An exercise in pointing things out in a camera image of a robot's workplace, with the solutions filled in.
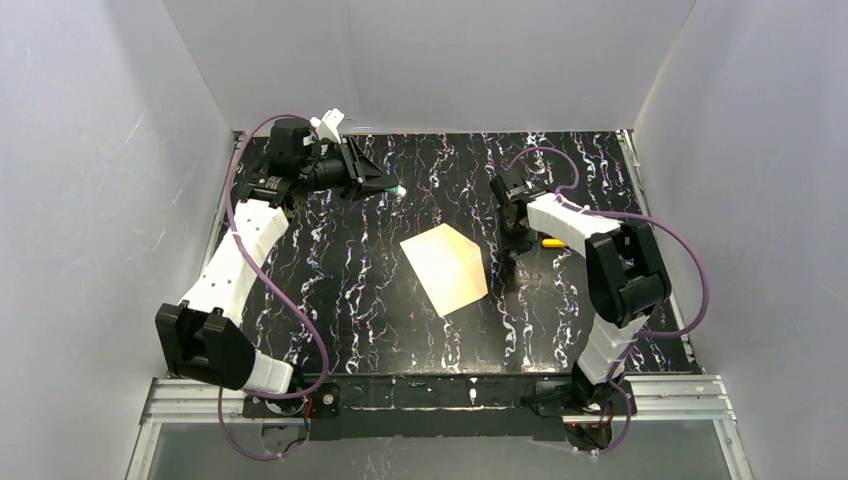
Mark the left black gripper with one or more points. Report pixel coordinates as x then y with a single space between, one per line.
356 168

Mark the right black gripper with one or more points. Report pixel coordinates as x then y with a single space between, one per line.
518 234

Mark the green white glue stick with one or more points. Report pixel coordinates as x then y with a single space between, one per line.
398 191

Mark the cream envelope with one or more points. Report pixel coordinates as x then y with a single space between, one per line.
449 267

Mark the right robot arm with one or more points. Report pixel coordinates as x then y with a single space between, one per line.
626 277

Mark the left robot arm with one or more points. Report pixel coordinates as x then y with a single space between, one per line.
201 335

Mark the yellow handled screwdriver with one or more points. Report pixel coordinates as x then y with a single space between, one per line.
552 243

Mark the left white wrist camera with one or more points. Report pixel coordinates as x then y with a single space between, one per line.
326 128

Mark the aluminium table frame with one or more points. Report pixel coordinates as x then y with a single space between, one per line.
437 406

